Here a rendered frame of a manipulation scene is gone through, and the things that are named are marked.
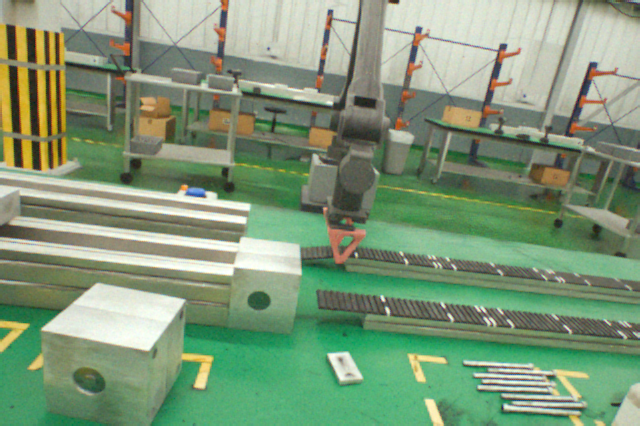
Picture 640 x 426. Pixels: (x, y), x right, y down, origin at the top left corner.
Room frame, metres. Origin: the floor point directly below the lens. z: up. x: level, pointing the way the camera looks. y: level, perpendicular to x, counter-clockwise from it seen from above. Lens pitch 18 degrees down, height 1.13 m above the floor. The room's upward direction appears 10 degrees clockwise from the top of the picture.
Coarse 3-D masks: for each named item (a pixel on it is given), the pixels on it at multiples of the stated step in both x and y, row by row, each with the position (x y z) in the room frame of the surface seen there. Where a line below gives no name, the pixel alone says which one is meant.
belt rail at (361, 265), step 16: (368, 272) 0.73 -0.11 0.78; (384, 272) 0.74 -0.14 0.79; (400, 272) 0.74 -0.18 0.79; (416, 272) 0.75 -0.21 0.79; (432, 272) 0.75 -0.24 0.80; (448, 272) 0.75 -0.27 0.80; (464, 272) 0.76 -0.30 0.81; (512, 288) 0.77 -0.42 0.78; (528, 288) 0.78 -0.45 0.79; (544, 288) 0.78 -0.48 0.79; (560, 288) 0.79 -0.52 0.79; (576, 288) 0.79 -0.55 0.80; (592, 288) 0.80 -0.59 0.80; (608, 288) 0.80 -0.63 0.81
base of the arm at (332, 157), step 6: (336, 138) 1.20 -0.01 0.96; (336, 144) 1.20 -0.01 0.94; (342, 144) 1.19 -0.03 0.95; (330, 150) 1.20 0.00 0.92; (336, 150) 1.19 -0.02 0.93; (324, 156) 1.21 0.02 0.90; (330, 156) 1.20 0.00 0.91; (336, 156) 1.19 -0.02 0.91; (324, 162) 1.17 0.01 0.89; (330, 162) 1.17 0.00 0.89; (336, 162) 1.18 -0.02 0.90
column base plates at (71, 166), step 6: (72, 162) 3.44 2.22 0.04; (78, 162) 3.46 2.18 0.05; (6, 168) 2.99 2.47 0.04; (12, 168) 3.02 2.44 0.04; (18, 168) 3.04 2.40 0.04; (60, 168) 3.22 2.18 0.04; (66, 168) 3.25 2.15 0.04; (72, 168) 3.34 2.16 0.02; (78, 168) 3.41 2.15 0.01; (54, 174) 3.06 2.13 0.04; (60, 174) 3.14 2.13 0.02; (66, 174) 3.21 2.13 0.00
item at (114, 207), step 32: (32, 192) 0.63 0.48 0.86; (64, 192) 0.70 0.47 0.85; (96, 192) 0.70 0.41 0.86; (128, 192) 0.71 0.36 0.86; (160, 192) 0.74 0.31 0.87; (96, 224) 0.64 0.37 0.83; (128, 224) 0.64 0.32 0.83; (160, 224) 0.65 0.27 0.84; (192, 224) 0.67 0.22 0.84; (224, 224) 0.67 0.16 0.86
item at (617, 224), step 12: (600, 144) 4.23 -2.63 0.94; (612, 144) 4.32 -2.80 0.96; (600, 156) 4.07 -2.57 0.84; (612, 156) 3.95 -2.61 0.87; (624, 156) 3.85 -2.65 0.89; (636, 156) 3.79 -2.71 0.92; (576, 168) 4.32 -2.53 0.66; (612, 192) 4.39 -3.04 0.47; (564, 204) 4.30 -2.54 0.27; (588, 216) 3.95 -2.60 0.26; (600, 216) 4.04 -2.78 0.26; (612, 216) 4.15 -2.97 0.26; (636, 216) 3.48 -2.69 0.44; (600, 228) 4.36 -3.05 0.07; (612, 228) 3.65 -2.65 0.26; (624, 228) 3.71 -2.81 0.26; (636, 228) 3.62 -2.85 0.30; (636, 240) 3.47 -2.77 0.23; (624, 252) 3.47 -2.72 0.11
